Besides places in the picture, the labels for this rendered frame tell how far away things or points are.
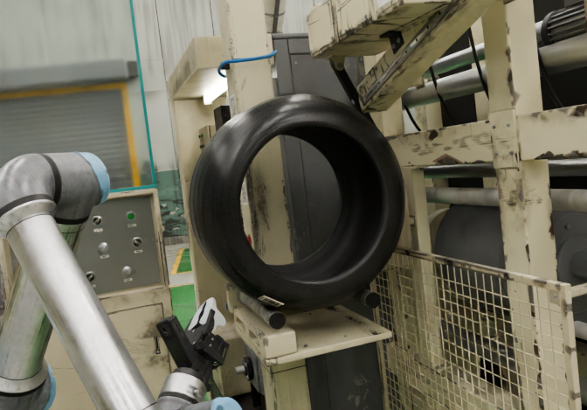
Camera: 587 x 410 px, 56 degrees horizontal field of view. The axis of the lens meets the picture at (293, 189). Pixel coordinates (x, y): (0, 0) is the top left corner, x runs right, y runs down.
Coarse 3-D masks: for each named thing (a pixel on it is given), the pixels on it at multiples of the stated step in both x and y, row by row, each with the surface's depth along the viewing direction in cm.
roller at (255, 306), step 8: (240, 296) 174; (248, 296) 167; (248, 304) 164; (256, 304) 157; (264, 304) 153; (256, 312) 156; (264, 312) 149; (272, 312) 145; (280, 312) 145; (264, 320) 149; (272, 320) 143; (280, 320) 144; (280, 328) 144
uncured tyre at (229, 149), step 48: (288, 96) 148; (240, 144) 139; (336, 144) 178; (384, 144) 153; (192, 192) 153; (240, 192) 139; (384, 192) 153; (240, 240) 139; (336, 240) 179; (384, 240) 152; (240, 288) 145; (288, 288) 144; (336, 288) 148
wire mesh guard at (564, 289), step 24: (408, 264) 170; (456, 264) 145; (456, 288) 147; (552, 288) 114; (384, 312) 190; (408, 312) 174; (480, 312) 139; (528, 312) 122; (504, 336) 131; (552, 336) 116; (576, 360) 112; (384, 384) 197; (576, 384) 112; (384, 408) 198; (504, 408) 135; (528, 408) 126; (576, 408) 112
